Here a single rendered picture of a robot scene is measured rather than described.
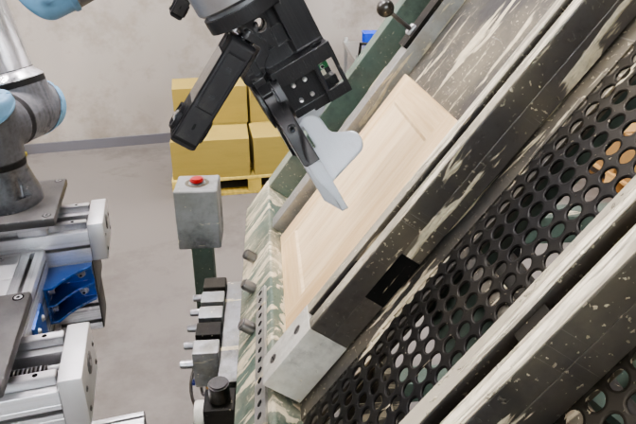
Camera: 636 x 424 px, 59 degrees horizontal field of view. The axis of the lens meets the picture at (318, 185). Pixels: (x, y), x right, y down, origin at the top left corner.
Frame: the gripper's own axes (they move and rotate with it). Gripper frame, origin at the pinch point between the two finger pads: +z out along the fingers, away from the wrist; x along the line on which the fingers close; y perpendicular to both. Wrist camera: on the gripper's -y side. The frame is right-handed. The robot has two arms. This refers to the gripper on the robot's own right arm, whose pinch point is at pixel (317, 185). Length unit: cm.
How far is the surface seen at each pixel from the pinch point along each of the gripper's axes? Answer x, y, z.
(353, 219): 37.3, 4.3, 29.6
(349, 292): 12.5, -3.3, 24.3
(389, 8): 61, 34, 5
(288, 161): 93, 0, 37
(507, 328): -18.2, 7.3, 12.5
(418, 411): -16.0, -3.2, 18.0
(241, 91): 332, 2, 81
